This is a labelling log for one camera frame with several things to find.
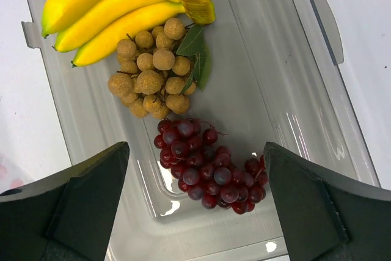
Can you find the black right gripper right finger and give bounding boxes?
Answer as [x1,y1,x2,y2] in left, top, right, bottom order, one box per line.
[264,142,390,260]

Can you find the yellow banana bunch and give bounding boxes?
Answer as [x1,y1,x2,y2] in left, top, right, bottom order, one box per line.
[41,0,216,67]

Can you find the brown longan bunch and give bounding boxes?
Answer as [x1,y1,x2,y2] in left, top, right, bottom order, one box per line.
[108,18,211,119]

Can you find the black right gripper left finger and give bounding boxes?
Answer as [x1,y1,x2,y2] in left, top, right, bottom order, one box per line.
[1,142,130,260]

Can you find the clear red-dotted zip bag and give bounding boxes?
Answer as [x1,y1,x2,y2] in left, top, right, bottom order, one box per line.
[0,153,33,193]

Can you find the clear grey plastic bin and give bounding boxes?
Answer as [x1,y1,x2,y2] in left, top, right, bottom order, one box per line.
[23,0,378,260]

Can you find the red grape bunch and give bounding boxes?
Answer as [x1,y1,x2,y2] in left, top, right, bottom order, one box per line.
[153,118,268,215]

